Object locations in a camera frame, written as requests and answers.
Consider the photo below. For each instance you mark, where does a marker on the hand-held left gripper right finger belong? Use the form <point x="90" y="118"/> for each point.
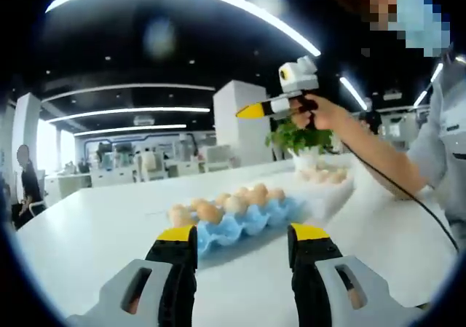
<point x="380" y="301"/>

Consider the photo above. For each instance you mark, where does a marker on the green potted plant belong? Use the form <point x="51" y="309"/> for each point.
<point x="291" y="139"/>

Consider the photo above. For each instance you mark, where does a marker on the long ceiling light strip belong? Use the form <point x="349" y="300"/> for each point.
<point x="178" y="126"/>
<point x="437" y="72"/>
<point x="200" y="109"/>
<point x="353" y="93"/>
<point x="311" y="48"/>

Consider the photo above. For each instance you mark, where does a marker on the beige backed office chair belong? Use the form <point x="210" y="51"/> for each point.
<point x="149" y="165"/>

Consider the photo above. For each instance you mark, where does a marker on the white ceiling projector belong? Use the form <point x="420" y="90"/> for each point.
<point x="392" y="96"/>

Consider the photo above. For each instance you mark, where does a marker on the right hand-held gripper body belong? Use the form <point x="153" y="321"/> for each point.
<point x="300" y="77"/>

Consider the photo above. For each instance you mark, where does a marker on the white table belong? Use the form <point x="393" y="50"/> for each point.
<point x="236" y="298"/>

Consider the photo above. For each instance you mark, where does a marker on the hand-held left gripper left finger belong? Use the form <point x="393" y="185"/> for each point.
<point x="109" y="305"/>

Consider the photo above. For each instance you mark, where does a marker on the white office chair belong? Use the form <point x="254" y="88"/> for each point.
<point x="217" y="157"/>
<point x="38" y="207"/>

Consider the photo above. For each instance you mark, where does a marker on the white square pillar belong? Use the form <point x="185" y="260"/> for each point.
<point x="27" y="134"/>
<point x="240" y="123"/>

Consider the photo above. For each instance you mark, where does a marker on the clear plastic egg container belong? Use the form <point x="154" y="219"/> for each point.
<point x="338" y="196"/>

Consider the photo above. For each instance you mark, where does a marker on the person's right hand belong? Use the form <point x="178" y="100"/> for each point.
<point x="327" y="116"/>

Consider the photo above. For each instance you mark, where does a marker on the ceiling air conditioner unit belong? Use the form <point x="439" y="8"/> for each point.
<point x="143" y="120"/>

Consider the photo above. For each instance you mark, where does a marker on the blue egg tray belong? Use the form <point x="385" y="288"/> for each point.
<point x="233" y="228"/>

